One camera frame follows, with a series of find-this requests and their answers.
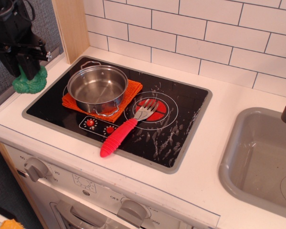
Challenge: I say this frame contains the orange cloth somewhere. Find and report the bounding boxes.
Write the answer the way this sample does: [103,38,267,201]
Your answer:
[62,80,143,123]

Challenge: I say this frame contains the wooden side post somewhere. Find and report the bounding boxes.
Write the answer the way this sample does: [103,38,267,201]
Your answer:
[52,0,90,64]

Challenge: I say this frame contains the grey oven door handle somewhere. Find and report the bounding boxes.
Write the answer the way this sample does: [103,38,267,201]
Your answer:
[56,200,115,229]

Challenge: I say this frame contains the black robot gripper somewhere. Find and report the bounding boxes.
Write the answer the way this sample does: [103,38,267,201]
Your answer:
[0,9,51,80]

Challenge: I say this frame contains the red handled metal fork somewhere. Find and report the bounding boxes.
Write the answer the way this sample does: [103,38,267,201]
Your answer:
[100,99,159,157]

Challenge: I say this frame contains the grey oven knob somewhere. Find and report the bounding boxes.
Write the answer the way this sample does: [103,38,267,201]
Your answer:
[24,157,49,182]
[117,200,147,228]

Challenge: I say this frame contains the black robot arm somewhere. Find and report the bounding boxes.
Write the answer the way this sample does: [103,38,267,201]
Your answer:
[0,0,51,80]

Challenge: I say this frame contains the black toy stove top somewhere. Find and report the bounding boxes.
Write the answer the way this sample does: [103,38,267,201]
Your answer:
[22,57,212,173]

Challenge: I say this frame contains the stainless steel pot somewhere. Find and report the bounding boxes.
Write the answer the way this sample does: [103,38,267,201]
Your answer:
[67,61,128,117]

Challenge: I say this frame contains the grey left oven knob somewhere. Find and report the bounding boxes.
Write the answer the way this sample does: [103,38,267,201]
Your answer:
[24,157,49,182]

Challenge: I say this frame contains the orange object bottom left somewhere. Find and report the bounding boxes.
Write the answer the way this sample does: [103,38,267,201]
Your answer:
[0,219,24,229]

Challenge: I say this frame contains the grey sink basin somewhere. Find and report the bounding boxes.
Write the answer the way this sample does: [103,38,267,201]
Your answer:
[219,107,286,218]

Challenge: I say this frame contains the green toy broccoli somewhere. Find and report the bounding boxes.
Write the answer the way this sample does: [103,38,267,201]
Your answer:
[12,65,48,94]

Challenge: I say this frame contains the grey right oven knob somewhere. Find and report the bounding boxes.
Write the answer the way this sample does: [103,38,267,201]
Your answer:
[117,200,147,228]

